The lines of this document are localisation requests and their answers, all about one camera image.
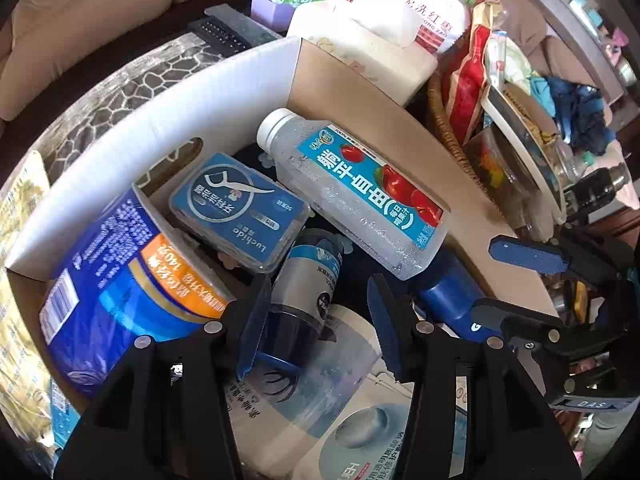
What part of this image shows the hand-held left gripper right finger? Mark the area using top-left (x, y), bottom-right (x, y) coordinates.
top-left (366, 274), bottom-right (583, 480)

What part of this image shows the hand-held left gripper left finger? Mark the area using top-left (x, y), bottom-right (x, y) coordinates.
top-left (54, 272), bottom-right (273, 480)

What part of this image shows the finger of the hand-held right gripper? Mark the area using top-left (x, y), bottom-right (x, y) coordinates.
top-left (470, 299), bottom-right (563, 357)
top-left (489, 234), bottom-right (573, 277)

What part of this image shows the clear plastic juice bottle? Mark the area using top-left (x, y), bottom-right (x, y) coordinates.
top-left (256, 108), bottom-right (446, 281)

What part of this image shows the white cardboard box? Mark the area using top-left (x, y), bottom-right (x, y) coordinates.
top-left (2, 35), bottom-right (561, 411)

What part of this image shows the blue plastic bottle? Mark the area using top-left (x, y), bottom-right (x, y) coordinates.
top-left (417, 250), bottom-right (503, 343)

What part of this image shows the small dark capped bottle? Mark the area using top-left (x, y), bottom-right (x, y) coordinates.
top-left (260, 227), bottom-right (346, 376)

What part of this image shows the white blue printed pack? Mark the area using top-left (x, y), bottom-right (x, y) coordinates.
top-left (292, 370), bottom-right (418, 480)

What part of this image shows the blue dental floss box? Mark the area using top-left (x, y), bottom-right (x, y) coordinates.
top-left (168, 152), bottom-right (310, 274)

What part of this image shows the blue toilet paper pack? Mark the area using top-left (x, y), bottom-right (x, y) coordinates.
top-left (39, 185), bottom-right (236, 396)

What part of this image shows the dark blue cloth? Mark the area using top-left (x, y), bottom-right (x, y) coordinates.
top-left (530, 76), bottom-right (618, 157)

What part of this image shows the red snack bag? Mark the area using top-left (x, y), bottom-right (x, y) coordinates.
top-left (442, 2), bottom-right (501, 146)

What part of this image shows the yellow plaid tablecloth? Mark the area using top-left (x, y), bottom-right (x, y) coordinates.
top-left (0, 150), bottom-right (57, 461)

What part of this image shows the white tissue pack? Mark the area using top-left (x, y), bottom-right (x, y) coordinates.
top-left (286, 0), bottom-right (440, 107)

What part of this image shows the white red-printed bag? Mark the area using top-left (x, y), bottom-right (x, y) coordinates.
top-left (336, 0), bottom-right (475, 56)

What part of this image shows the black remote control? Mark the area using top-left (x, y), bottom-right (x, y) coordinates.
top-left (189, 4), bottom-right (283, 58)

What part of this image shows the brown fabric sofa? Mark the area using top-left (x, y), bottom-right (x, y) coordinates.
top-left (0, 0), bottom-right (173, 122)

